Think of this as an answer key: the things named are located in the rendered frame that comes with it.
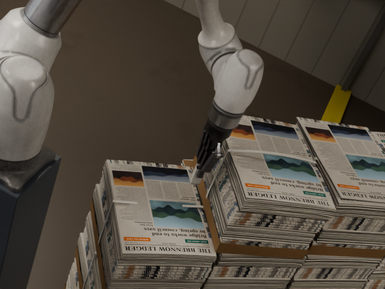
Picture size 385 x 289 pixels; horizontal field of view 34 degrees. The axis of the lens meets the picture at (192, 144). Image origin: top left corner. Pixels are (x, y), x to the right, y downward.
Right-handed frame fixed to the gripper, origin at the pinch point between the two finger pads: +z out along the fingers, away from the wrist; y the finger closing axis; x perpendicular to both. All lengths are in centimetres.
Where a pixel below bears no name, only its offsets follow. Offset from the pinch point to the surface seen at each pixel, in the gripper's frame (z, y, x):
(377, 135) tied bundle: -10, 16, -67
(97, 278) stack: 38.5, -8.2, 21.9
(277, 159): -9.9, -1.5, -21.3
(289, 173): -10.0, -7.5, -23.2
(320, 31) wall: 63, 232, -178
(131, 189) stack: 13.1, 5.4, 15.7
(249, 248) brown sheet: 9.3, -19.3, -14.4
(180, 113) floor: 96, 159, -63
